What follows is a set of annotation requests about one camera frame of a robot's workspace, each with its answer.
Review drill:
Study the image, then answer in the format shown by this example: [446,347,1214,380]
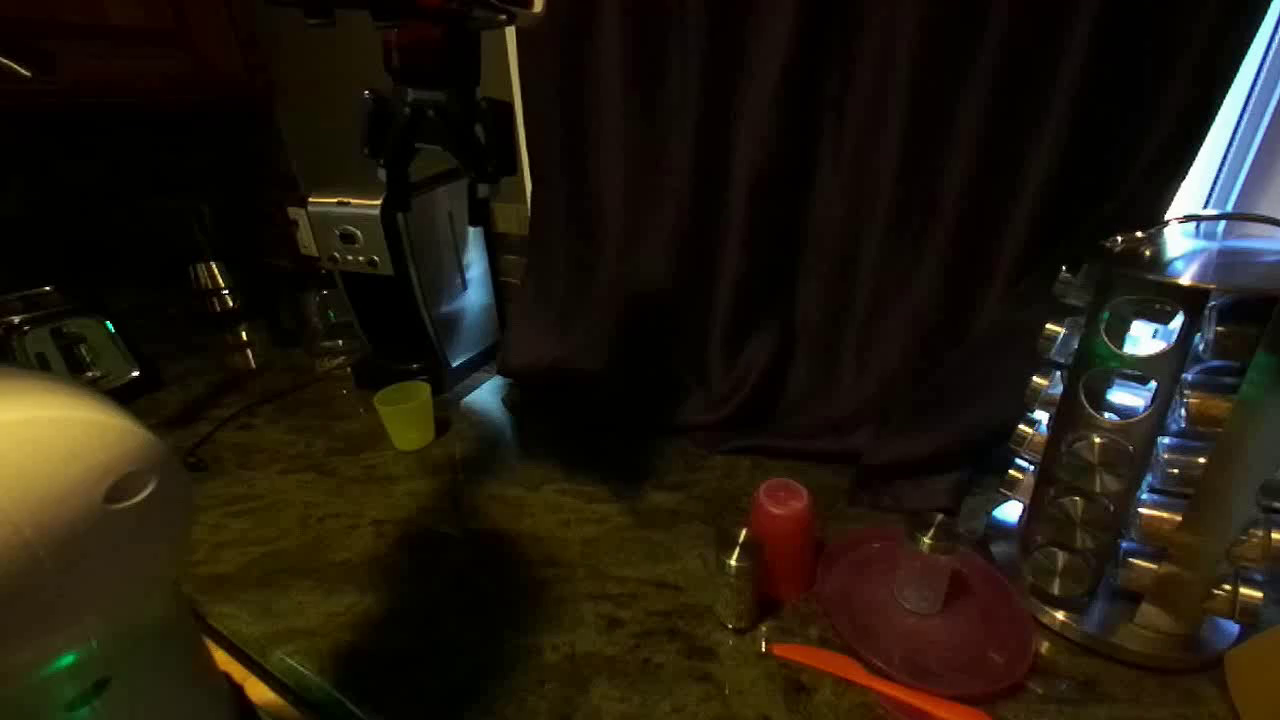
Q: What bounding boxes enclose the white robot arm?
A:
[0,367,230,720]

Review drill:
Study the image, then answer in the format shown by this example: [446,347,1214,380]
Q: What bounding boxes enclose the metal spice rack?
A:
[990,211,1280,669]

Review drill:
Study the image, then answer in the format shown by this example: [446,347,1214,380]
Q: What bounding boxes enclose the white window frame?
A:
[1167,0,1280,230]

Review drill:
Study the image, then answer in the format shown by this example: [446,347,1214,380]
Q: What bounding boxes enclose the red plastic bottle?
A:
[746,478,819,613]

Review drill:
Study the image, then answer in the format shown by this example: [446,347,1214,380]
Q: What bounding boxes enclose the red plastic lid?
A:
[815,530,1034,701]

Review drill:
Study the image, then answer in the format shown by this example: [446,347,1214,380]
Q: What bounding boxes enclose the orange plastic utensil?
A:
[764,641,990,720]

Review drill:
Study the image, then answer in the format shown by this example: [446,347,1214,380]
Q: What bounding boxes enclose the dark blue curtain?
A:
[513,0,1271,478]

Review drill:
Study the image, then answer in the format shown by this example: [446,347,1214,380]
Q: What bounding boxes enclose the green plastic cup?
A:
[372,380,434,451]

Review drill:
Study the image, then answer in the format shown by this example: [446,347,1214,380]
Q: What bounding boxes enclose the silver coffee machine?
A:
[265,0,545,387]

